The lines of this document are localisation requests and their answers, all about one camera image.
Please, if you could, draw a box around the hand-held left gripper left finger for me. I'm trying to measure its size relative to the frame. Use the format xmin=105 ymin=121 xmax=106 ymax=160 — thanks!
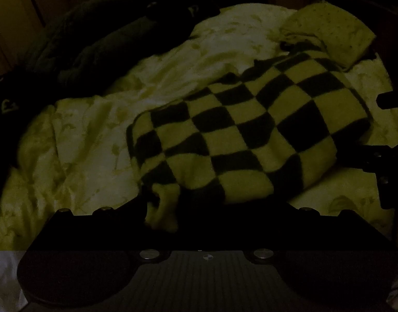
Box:
xmin=26 ymin=196 xmax=199 ymax=253

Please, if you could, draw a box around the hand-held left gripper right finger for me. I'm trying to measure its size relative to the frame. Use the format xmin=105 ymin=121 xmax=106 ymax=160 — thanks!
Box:
xmin=218 ymin=202 xmax=393 ymax=253

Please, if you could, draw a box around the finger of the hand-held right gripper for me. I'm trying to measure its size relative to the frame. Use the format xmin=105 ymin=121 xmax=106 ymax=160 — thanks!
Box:
xmin=375 ymin=90 xmax=398 ymax=110
xmin=357 ymin=143 xmax=398 ymax=210

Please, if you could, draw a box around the checkered fleece garment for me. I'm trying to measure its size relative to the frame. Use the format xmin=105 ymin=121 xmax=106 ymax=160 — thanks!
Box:
xmin=126 ymin=41 xmax=371 ymax=233

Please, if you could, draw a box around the white floral duvet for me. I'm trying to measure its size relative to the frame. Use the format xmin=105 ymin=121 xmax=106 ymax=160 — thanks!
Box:
xmin=0 ymin=3 xmax=398 ymax=254

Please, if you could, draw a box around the light speckled pillow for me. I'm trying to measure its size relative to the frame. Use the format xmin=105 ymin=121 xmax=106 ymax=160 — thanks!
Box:
xmin=279 ymin=3 xmax=377 ymax=71

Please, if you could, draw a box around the dark cloth with heart print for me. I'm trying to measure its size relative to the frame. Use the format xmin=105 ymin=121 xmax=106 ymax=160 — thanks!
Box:
xmin=0 ymin=68 xmax=27 ymax=212

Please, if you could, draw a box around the dark plush cloth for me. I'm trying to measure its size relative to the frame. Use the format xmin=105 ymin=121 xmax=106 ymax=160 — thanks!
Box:
xmin=30 ymin=0 xmax=201 ymax=90

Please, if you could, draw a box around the wooden wardrobe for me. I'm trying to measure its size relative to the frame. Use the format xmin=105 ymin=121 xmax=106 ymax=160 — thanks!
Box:
xmin=0 ymin=0 xmax=102 ymax=82

